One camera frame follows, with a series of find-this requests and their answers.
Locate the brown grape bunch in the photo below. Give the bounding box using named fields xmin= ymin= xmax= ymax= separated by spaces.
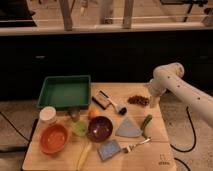
xmin=127 ymin=95 xmax=149 ymax=107

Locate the purple bowl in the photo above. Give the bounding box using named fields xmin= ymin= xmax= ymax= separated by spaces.
xmin=87 ymin=116 xmax=113 ymax=143

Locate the green plastic tray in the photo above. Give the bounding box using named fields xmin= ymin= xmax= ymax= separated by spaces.
xmin=37 ymin=75 xmax=91 ymax=110

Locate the silver fork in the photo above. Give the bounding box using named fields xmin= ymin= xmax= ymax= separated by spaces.
xmin=122 ymin=137 xmax=151 ymax=153

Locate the brown mushroom toy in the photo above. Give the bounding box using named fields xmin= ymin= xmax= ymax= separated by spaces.
xmin=68 ymin=108 xmax=80 ymax=122

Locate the wooden cutting board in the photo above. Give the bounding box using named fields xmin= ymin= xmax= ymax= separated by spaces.
xmin=21 ymin=82 xmax=178 ymax=171

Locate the small green cup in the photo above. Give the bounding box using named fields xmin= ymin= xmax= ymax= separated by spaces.
xmin=72 ymin=121 xmax=87 ymax=137

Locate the orange fruit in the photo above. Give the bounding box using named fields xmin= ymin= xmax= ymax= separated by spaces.
xmin=88 ymin=108 xmax=100 ymax=120

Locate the blue sponge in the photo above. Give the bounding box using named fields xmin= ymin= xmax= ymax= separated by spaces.
xmin=98 ymin=140 xmax=121 ymax=161

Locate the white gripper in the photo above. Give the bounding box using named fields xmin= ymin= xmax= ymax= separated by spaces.
xmin=148 ymin=79 xmax=166 ymax=108

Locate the green handled spatula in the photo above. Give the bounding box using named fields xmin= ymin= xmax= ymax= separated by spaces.
xmin=115 ymin=115 xmax=152 ymax=138

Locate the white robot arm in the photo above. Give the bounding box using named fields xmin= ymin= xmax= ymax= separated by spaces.
xmin=149 ymin=62 xmax=213 ymax=128

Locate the brown wooden block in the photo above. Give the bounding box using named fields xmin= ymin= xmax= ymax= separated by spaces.
xmin=92 ymin=97 xmax=110 ymax=110

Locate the black cable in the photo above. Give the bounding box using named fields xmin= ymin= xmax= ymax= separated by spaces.
xmin=170 ymin=106 xmax=198 ymax=154

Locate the white handled brush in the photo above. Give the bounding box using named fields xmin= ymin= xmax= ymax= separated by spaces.
xmin=99 ymin=91 xmax=127 ymax=115

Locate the orange bowl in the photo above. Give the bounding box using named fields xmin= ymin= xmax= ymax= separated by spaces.
xmin=39 ymin=124 xmax=69 ymax=155

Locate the yellow banana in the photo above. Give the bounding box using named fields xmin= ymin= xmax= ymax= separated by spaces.
xmin=76 ymin=143 xmax=92 ymax=171

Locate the white lidded jar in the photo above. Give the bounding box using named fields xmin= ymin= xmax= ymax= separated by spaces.
xmin=39 ymin=106 xmax=56 ymax=124

